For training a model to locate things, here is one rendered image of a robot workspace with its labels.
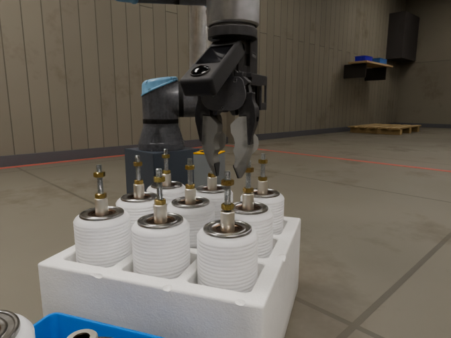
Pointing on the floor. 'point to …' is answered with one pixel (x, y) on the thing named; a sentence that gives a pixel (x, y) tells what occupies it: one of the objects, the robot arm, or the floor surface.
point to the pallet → (384, 129)
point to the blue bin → (45, 328)
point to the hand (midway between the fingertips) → (225, 168)
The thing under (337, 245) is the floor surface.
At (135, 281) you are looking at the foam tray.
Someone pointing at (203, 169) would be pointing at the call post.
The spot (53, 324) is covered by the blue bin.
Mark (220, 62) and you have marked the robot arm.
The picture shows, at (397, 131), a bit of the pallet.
